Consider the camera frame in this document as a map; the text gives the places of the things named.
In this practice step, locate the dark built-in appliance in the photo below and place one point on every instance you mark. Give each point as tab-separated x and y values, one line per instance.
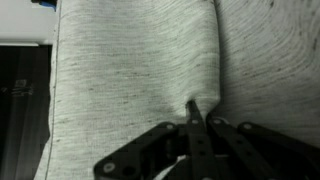
20	133

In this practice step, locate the white countertop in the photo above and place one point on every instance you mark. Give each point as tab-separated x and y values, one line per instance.
20	23

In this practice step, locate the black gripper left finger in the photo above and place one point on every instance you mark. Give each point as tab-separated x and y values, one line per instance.
196	150

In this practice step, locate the grey textured curtain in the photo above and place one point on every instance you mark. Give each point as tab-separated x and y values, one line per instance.
133	66

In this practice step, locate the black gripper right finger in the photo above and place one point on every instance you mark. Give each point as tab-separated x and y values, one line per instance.
266	153

